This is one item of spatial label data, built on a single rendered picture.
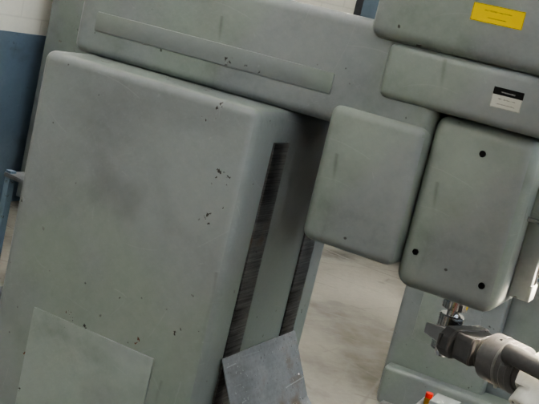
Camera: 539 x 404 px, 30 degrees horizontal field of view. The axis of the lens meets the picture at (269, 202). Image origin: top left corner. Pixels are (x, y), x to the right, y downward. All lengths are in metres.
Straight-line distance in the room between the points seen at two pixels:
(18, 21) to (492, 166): 5.52
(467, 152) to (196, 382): 0.65
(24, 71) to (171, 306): 5.34
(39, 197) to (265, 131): 0.51
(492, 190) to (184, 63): 0.66
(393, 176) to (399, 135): 0.07
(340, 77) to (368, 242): 0.30
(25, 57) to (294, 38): 5.32
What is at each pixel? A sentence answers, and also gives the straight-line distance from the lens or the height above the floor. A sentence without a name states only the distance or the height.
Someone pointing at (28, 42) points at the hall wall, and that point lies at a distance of 7.11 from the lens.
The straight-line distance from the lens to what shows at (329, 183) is 1.84.
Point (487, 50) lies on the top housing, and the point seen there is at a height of 1.75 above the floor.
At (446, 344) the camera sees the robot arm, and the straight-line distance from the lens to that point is 1.84.
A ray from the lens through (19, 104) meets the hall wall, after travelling 7.18.
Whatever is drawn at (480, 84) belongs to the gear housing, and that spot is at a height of 1.69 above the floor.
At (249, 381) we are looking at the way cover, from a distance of 2.02.
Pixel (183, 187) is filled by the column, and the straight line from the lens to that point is 1.86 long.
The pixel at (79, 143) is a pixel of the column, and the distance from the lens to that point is 1.99.
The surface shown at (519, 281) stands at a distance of 1.85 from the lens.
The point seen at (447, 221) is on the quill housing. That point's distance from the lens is 1.78.
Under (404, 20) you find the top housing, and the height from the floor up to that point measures 1.77.
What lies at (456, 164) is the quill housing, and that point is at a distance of 1.77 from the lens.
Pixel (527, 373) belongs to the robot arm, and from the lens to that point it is 1.77.
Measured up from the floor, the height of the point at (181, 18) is 1.68.
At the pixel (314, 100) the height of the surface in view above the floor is 1.59.
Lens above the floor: 1.73
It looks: 11 degrees down
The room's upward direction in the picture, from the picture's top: 13 degrees clockwise
